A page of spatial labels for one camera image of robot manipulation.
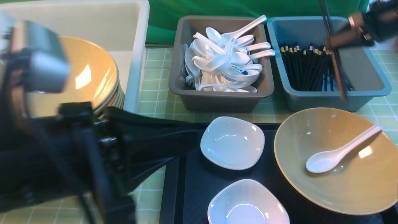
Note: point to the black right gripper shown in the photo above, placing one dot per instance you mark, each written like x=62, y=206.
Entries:
x=364, y=29

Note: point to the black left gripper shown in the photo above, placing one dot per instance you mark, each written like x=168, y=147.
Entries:
x=133, y=147

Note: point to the white square dish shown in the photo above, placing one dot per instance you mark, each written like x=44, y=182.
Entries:
x=246, y=202
x=232, y=143

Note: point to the white square dish front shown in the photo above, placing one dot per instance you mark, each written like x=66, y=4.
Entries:
x=246, y=202

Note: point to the white soup spoon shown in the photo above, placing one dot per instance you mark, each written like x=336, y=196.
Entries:
x=324, y=161

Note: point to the tan noodle bowl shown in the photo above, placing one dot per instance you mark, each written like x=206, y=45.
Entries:
x=364, y=182

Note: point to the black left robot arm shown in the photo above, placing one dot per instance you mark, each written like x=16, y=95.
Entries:
x=73, y=152

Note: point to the blue chopstick bin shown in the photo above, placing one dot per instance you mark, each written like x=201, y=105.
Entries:
x=362, y=76

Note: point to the black serving tray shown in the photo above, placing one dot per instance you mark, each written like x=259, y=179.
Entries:
x=192, y=181

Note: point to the stack of tan bowls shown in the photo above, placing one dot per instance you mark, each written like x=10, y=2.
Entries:
x=94, y=78

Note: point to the bundle of black chopsticks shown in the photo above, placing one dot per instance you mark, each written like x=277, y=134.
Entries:
x=309, y=69

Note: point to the large white plastic tub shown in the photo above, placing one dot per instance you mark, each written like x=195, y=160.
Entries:
x=118, y=26

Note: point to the pile of white soup spoons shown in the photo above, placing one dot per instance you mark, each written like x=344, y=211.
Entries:
x=225, y=62

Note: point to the grey spoon bin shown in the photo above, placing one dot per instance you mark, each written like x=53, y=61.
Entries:
x=211, y=101

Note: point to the green backdrop cloth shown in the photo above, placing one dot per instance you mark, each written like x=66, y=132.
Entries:
x=165, y=14

